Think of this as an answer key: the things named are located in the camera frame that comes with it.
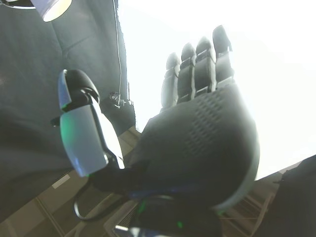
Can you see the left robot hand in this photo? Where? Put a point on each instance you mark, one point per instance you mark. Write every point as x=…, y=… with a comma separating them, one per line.
x=197, y=148

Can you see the white paper cup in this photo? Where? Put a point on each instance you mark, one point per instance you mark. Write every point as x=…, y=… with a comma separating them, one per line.
x=53, y=8

